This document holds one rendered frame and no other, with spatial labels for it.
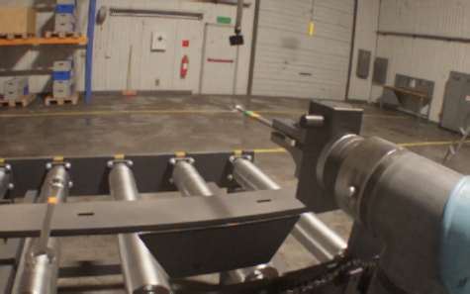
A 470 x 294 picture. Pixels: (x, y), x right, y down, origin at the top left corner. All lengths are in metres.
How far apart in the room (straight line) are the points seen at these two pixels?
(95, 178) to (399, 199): 1.41
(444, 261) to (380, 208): 0.08
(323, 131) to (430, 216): 0.18
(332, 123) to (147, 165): 1.26
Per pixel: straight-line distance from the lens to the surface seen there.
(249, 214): 0.57
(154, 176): 1.58
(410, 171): 0.29
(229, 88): 10.29
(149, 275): 0.82
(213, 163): 1.63
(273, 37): 10.80
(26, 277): 0.86
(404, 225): 0.28
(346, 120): 0.38
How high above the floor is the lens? 1.44
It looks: 17 degrees down
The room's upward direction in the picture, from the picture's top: 5 degrees clockwise
